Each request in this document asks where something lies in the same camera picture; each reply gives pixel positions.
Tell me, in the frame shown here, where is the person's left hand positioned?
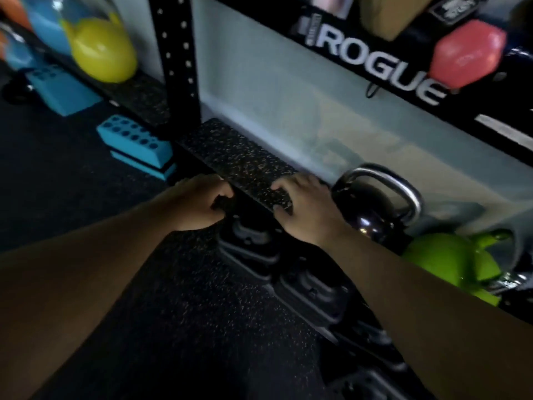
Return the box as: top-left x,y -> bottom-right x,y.
164,174 -> 235,232

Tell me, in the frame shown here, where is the person's right hand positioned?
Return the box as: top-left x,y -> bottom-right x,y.
270,173 -> 355,248

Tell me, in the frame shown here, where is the black kettlebell chrome handle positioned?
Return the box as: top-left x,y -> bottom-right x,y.
331,163 -> 424,251

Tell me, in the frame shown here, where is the green kettlebell chrome handle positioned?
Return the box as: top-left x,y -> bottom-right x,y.
401,228 -> 532,308

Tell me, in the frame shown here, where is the black metal rack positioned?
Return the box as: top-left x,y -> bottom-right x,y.
41,0 -> 533,326

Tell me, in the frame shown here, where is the yellow kettlebell chrome handle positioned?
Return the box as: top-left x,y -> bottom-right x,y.
54,0 -> 139,84

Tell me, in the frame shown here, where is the blue kettlebell chrome handle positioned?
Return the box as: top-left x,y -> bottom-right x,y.
18,0 -> 74,57

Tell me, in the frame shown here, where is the person's right forearm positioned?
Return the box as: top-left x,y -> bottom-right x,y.
320,228 -> 533,400

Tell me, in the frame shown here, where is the person's left forearm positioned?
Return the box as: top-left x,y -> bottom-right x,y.
0,193 -> 180,400

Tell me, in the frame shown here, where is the blue perforated block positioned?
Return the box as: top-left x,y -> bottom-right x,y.
96,114 -> 178,181
26,64 -> 103,118

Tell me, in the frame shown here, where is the white paper label strip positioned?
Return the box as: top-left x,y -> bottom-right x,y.
474,113 -> 533,153

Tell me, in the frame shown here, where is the tan cardboard box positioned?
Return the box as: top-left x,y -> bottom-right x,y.
360,0 -> 436,42

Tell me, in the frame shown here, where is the pink hexagonal dumbbell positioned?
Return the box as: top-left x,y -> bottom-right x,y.
429,19 -> 509,91

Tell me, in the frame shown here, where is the black pouch white label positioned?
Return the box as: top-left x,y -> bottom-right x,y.
428,0 -> 489,26

